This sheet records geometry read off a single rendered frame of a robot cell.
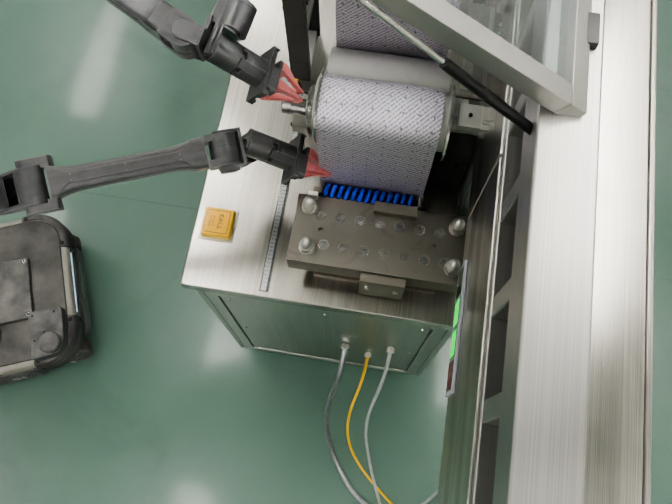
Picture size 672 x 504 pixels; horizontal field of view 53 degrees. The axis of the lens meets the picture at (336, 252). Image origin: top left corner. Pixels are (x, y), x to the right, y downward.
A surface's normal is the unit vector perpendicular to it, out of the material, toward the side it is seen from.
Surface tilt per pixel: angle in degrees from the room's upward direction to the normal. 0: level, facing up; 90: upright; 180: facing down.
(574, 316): 0
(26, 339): 0
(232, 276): 0
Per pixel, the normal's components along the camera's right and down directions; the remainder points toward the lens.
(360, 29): -0.16, 0.95
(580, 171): 0.00, -0.32
